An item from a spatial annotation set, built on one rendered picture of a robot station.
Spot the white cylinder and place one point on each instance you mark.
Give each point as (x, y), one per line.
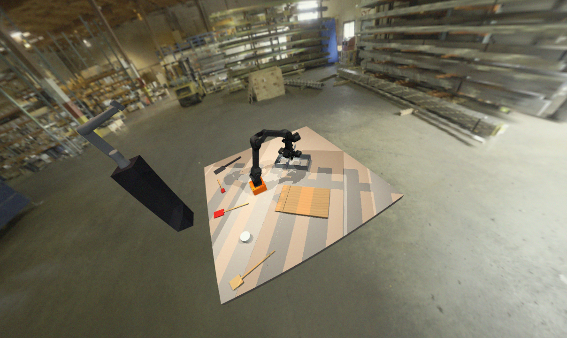
(246, 237)

